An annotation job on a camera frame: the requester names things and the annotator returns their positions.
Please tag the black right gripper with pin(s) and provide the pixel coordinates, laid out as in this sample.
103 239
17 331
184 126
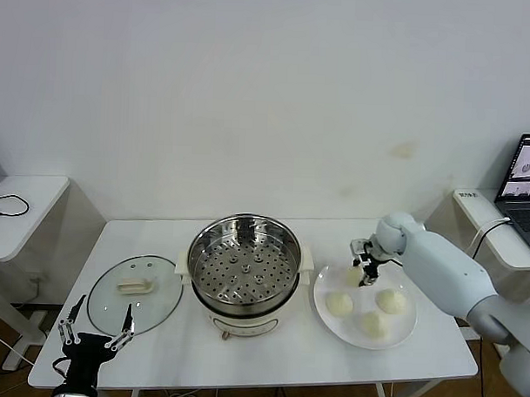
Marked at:
373 256

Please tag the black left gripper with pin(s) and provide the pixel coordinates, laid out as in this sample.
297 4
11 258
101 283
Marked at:
85 353

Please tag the white steamed baozi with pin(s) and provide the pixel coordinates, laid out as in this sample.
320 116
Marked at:
353 278
339 304
374 324
390 301

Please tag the round glass pot lid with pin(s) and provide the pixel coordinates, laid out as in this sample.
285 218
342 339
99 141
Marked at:
156 308

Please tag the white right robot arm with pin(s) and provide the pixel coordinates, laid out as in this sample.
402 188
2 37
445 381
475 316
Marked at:
445 274

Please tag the perforated steel steamer basket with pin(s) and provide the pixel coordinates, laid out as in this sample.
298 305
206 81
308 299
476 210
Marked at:
280 273

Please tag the round white plate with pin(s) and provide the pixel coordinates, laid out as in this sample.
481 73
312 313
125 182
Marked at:
400 329

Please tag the white side table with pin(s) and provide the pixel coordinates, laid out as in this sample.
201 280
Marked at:
29 207
473 210

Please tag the cream electric cooker pot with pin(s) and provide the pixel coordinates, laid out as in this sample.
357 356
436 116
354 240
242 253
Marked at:
243 328

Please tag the grey open laptop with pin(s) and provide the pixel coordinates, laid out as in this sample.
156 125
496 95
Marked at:
525 216

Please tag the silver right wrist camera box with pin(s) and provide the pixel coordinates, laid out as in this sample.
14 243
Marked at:
359 246

